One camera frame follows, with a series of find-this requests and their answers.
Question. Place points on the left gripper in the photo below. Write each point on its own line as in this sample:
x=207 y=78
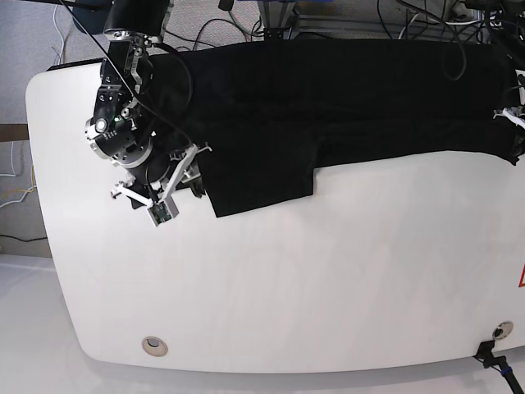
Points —
x=516 y=116

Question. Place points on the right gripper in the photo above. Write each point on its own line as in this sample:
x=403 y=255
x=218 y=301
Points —
x=153 y=176

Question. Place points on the black T-shirt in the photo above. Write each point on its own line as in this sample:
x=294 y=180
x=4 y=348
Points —
x=273 y=112

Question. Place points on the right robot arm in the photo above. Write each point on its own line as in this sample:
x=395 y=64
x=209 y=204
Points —
x=126 y=128

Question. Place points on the red warning sticker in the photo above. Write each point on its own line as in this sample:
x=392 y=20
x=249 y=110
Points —
x=522 y=278

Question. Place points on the left table grommet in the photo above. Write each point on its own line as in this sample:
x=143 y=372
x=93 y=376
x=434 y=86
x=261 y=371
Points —
x=154 y=346

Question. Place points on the table grommet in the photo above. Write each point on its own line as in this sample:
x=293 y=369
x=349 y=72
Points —
x=154 y=346
x=502 y=330

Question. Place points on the right table grommet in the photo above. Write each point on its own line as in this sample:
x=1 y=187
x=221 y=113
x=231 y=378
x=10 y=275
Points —
x=502 y=330

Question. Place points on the black table clamp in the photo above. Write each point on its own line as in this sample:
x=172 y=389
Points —
x=485 y=356

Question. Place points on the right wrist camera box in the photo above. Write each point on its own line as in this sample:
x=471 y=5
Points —
x=163 y=211

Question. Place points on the aluminium frame rail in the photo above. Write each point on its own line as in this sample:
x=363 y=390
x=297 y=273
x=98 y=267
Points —
x=278 y=18

